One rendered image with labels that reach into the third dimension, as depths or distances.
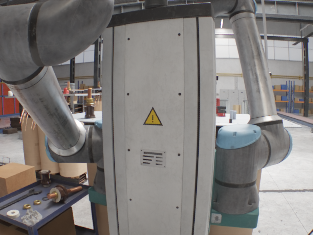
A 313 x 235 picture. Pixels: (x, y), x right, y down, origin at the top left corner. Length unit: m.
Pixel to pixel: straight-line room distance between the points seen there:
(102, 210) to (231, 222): 1.23
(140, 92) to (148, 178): 0.25
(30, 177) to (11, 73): 1.76
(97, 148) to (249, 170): 0.53
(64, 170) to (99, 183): 3.09
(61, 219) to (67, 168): 2.50
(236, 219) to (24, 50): 0.75
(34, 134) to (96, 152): 3.52
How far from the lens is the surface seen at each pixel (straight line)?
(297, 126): 1.47
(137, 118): 0.70
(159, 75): 0.67
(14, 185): 2.04
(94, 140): 0.89
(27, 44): 0.40
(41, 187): 1.83
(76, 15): 0.39
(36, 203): 1.55
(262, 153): 0.81
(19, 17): 0.41
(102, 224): 1.94
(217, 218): 0.83
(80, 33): 0.40
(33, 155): 4.45
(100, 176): 0.95
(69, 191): 1.59
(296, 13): 10.48
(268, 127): 0.89
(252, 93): 0.93
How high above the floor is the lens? 1.53
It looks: 6 degrees down
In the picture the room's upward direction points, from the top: straight up
